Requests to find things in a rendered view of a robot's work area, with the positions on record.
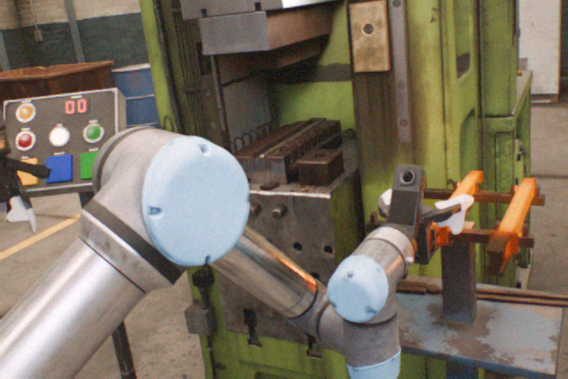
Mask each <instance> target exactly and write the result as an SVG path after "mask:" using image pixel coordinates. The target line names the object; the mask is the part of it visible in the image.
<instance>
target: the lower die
mask: <svg viewBox="0 0 568 379"><path fill-rule="evenodd" d="M319 119H321V120H319ZM310 120H319V121H317V122H315V123H314V124H312V125H311V126H309V127H307V128H306V129H304V130H302V131H300V132H298V133H297V134H295V136H294V137H292V138H290V139H288V140H286V141H285V142H283V143H281V144H280V145H277V146H276V147H274V148H273V149H271V150H269V151H268V152H266V153H264V159H253V153H254V152H255V151H258V150H260V149H262V148H263V147H265V146H267V145H269V144H271V143H272V142H273V141H275V140H277V139H278V138H282V137H283V136H285V134H287V133H288V132H290V131H292V130H293V129H295V128H297V127H298V126H301V125H303V124H305V123H306V122H309V121H310ZM322 121H327V122H328V123H329V124H330V130H331V134H332V136H333V134H334V133H339V132H342V127H340V120H327V118H311V119H309V120H307V121H301V122H294V123H292V124H285V125H283V126H281V127H279V128H278V129H276V130H273V131H271V132H270V133H268V134H266V136H264V137H262V138H260V139H259V140H256V141H254V142H252V143H251V144H249V145H247V146H244V147H243V148H242V149H240V150H238V151H235V152H233V153H232V154H231V155H232V156H233V158H234V159H235V160H236V162H238V163H239V164H240V166H241V167H242V169H243V171H244V173H245V175H246V179H247V181H248V178H250V182H248V184H266V183H269V182H271V181H273V182H278V183H280V184H281V185H287V184H289V183H290V182H291V181H293V180H294V179H295V178H297V176H298V172H297V173H296V174H293V175H292V174H289V173H288V166H289V165H290V164H291V163H290V162H291V157H290V150H289V148H288V147H283V148H282V152H280V147H281V146H283V145H286V144H287V143H288V142H289V141H290V140H294V138H295V137H301V134H302V133H303V132H304V131H307V130H308V129H310V128H313V126H314V125H315V124H319V122H322ZM321 125H322V126H323V127H324V128H325V134H326V139H328V134H329V133H328V125H327V124H326V123H322V124H321ZM315 129H316V130H317V131H318V133H319V142H320V143H323V129H322V128H321V127H318V126H317V127H315ZM309 132H310V133H311V135H312V141H313V146H314V147H316V145H317V136H316V131H315V130H310V131H309ZM304 138H305V140H306V144H307V150H308V152H309V151H311V146H312V145H311V138H310V136H309V134H304ZM296 142H297V143H298V145H300V150H301V155H302V157H303V155H304V150H305V148H304V141H303V140H302V139H300V138H298V139H297V140H296ZM342 143H343V138H342V140H340V141H339V142H338V143H336V144H335V145H333V146H332V147H330V148H329V149H334V148H336V147H337V146H338V145H340V144H342ZM289 146H290V147H291V148H292V151H293V160H294V162H295V161H297V146H296V144H295V143H290V144H289Z"/></svg>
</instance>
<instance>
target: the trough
mask: <svg viewBox="0 0 568 379"><path fill-rule="evenodd" d="M319 120H321V119H319ZM319 120H310V121H309V122H306V123H305V124H303V125H301V126H298V127H297V128H295V129H293V130H292V131H290V132H288V133H287V134H285V136H283V137H282V138H278V139H277V140H275V141H273V142H272V143H271V144H269V145H267V146H265V147H263V148H262V149H260V150H258V151H255V152H254V153H253V159H264V157H263V158H261V157H260V155H261V154H264V153H266V152H268V151H269V150H271V149H273V148H274V147H276V146H277V145H280V144H281V143H283V142H285V141H286V140H288V139H290V138H292V137H294V136H295V134H297V133H298V132H300V131H302V130H304V129H306V128H307V127H309V126H311V125H312V124H314V123H315V122H317V121H319Z"/></svg>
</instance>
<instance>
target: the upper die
mask: <svg viewBox="0 0 568 379"><path fill-rule="evenodd" d="M199 22H200V28H201V40H202V45H203V52H204V56H207V55H218V54H230V53H242V52H253V51H264V50H271V49H275V48H278V47H282V46H285V45H289V44H292V43H297V42H302V41H304V40H308V39H311V38H314V37H317V36H323V35H327V34H330V33H332V28H331V18H330V7H329V2H324V3H317V4H307V5H301V6H294V7H288V8H282V9H274V11H266V12H251V13H243V14H234V15H226V16H219V17H210V18H203V19H199Z"/></svg>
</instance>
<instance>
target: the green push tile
mask: <svg viewBox="0 0 568 379"><path fill-rule="evenodd" d="M98 152H99V151H97V152H88V153H81V154H80V155H81V180H87V179H92V170H93V164H94V162H95V160H96V157H97V154H98Z"/></svg>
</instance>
